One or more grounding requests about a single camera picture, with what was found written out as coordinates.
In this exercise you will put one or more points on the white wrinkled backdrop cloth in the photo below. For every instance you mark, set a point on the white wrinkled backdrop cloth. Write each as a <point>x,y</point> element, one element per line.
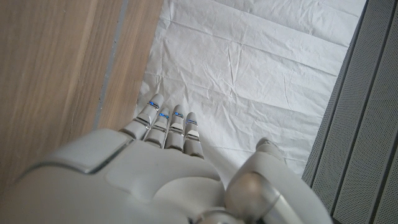
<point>248,77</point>

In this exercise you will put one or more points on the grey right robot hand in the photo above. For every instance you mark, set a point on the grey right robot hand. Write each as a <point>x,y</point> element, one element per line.
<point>124,186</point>

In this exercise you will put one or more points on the grey perforated metal panelling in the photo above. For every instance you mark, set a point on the grey perforated metal panelling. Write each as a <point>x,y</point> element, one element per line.
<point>367,140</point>

